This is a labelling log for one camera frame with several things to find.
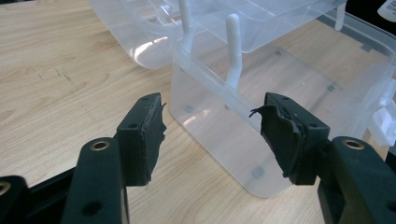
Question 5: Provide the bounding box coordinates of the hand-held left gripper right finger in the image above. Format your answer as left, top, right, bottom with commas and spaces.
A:
248, 91, 331, 186

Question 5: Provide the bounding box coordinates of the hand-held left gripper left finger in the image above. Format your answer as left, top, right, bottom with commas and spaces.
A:
115, 91, 168, 188

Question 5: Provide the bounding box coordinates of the clear plastic storage box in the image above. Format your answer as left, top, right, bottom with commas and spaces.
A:
87, 0, 396, 199

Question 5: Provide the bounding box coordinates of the small white dropper bottle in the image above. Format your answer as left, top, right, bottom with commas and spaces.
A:
376, 0, 396, 23

